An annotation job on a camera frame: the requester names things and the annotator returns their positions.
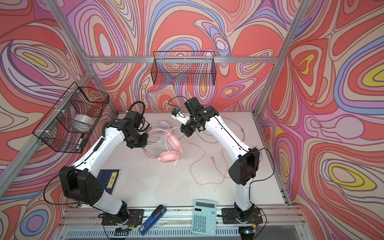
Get pink cat-ear headphones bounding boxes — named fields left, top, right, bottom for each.
left=142, top=128, right=183, bottom=166

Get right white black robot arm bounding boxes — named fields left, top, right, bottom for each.
left=172, top=97, right=261, bottom=222

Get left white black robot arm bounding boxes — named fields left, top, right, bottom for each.
left=59, top=111, right=148, bottom=225

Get white headphones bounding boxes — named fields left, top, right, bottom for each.
left=147, top=121, right=170, bottom=148

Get dark blue booklet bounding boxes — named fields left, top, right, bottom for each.
left=97, top=170, right=121, bottom=195

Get grey tape roll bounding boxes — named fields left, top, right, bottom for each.
left=70, top=114, right=95, bottom=134

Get blue black stapler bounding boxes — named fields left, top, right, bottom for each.
left=139, top=205, right=167, bottom=236

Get teal calculator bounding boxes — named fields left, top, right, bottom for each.
left=191, top=200, right=217, bottom=236

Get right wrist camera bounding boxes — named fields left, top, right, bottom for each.
left=172, top=108, right=191, bottom=125

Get grey headphone cable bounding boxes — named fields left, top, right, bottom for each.
left=176, top=115, right=246, bottom=145

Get rear black wire basket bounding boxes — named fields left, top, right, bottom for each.
left=151, top=51, right=217, bottom=86

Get black wire basket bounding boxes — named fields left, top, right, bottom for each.
left=33, top=83, right=109, bottom=154
left=151, top=51, right=217, bottom=86

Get left black wire basket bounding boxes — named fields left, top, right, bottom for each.
left=33, top=83, right=109, bottom=154

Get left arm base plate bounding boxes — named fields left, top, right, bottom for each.
left=98, top=209, right=144, bottom=227

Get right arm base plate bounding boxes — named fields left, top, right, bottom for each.
left=221, top=206, right=264, bottom=225

